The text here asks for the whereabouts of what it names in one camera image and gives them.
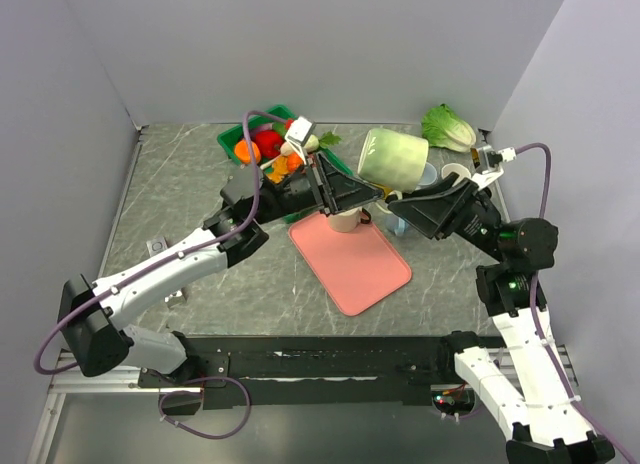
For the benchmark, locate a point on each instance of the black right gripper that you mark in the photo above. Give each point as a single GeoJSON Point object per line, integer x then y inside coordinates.
{"type": "Point", "coordinates": [437, 214]}

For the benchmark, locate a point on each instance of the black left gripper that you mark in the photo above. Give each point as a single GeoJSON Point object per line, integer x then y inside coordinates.
{"type": "Point", "coordinates": [341, 191]}

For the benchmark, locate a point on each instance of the beige pink mug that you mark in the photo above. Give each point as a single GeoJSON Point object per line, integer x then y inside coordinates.
{"type": "Point", "coordinates": [348, 221]}

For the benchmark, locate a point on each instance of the light blue faceted mug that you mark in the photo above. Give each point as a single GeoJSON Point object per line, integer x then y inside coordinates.
{"type": "Point", "coordinates": [394, 224]}

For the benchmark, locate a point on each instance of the pale blue grey mug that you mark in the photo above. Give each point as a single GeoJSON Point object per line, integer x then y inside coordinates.
{"type": "Point", "coordinates": [429, 176]}

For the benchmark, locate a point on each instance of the dark grey mug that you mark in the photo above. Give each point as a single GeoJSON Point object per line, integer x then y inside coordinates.
{"type": "Point", "coordinates": [460, 171]}

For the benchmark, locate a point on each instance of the light green mug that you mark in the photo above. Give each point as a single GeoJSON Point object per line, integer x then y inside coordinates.
{"type": "Point", "coordinates": [392, 159]}

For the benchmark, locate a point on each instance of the yellow mug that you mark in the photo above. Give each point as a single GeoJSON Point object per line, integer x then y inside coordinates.
{"type": "Point", "coordinates": [386, 190]}

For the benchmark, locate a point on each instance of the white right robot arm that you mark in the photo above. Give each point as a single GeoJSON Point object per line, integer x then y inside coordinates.
{"type": "Point", "coordinates": [541, 417]}

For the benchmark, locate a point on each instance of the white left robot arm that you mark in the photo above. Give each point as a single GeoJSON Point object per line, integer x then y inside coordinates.
{"type": "Point", "coordinates": [97, 317]}

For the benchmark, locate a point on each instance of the white toy radish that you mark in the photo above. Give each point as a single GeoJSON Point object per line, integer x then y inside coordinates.
{"type": "Point", "coordinates": [313, 143]}

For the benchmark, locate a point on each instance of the small orange toy pumpkin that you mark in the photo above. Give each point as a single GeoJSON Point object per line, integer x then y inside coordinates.
{"type": "Point", "coordinates": [294, 162]}

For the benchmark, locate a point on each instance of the yellow toy ginger root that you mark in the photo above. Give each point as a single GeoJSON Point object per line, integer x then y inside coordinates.
{"type": "Point", "coordinates": [278, 170]}

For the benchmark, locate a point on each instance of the red toy bell pepper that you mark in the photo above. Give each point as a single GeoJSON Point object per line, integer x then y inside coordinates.
{"type": "Point", "coordinates": [269, 143]}

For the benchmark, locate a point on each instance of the pink plastic tray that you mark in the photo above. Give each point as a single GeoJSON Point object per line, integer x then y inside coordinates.
{"type": "Point", "coordinates": [357, 269]}

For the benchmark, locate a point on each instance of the green toy cabbage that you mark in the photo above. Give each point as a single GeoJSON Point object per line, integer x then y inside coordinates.
{"type": "Point", "coordinates": [443, 128]}

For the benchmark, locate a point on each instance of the orange toy persimmon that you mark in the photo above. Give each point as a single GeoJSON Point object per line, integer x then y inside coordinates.
{"type": "Point", "coordinates": [247, 153]}

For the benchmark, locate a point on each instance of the green plastic bin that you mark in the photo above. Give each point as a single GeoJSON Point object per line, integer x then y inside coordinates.
{"type": "Point", "coordinates": [280, 121]}

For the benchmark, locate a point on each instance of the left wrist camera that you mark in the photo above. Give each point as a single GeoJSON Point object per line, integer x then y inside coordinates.
{"type": "Point", "coordinates": [298, 134]}

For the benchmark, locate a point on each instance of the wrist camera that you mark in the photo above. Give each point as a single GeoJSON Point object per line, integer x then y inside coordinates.
{"type": "Point", "coordinates": [488, 164]}
{"type": "Point", "coordinates": [298, 134]}

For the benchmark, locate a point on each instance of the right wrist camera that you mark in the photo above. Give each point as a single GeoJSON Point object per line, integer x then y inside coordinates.
{"type": "Point", "coordinates": [488, 164]}

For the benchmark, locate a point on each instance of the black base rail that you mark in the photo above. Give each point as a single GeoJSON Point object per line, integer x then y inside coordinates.
{"type": "Point", "coordinates": [298, 370]}

